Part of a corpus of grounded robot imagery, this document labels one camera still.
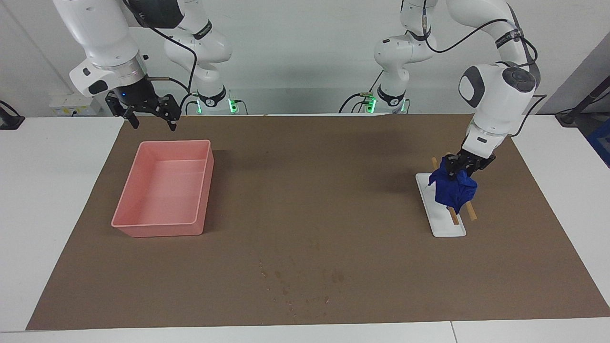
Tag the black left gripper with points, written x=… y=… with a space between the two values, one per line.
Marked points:
x=474 y=161

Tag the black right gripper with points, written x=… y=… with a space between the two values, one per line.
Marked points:
x=136 y=95

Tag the blue towel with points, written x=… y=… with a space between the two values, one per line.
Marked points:
x=455 y=190

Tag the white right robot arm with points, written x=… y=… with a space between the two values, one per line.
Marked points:
x=105 y=43

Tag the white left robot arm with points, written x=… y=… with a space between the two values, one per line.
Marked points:
x=495 y=95

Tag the white rack with wooden rods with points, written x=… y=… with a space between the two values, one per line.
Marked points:
x=445 y=226

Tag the pink plastic bin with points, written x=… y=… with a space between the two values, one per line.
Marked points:
x=162 y=190

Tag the black stand pole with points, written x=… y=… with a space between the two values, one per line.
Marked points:
x=584 y=102

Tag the blue crate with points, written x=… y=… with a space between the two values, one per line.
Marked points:
x=601 y=143

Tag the black table clamp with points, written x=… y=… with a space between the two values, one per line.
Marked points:
x=9 y=121

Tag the brown table mat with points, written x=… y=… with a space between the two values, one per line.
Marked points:
x=314 y=200

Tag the white wall socket box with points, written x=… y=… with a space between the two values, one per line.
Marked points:
x=71 y=104

